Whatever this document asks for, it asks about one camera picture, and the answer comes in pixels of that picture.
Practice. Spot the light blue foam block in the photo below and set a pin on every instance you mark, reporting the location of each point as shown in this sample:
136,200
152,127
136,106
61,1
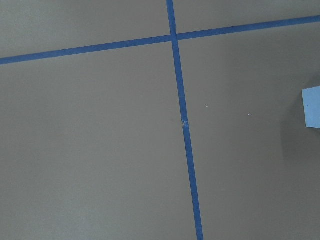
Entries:
311,105

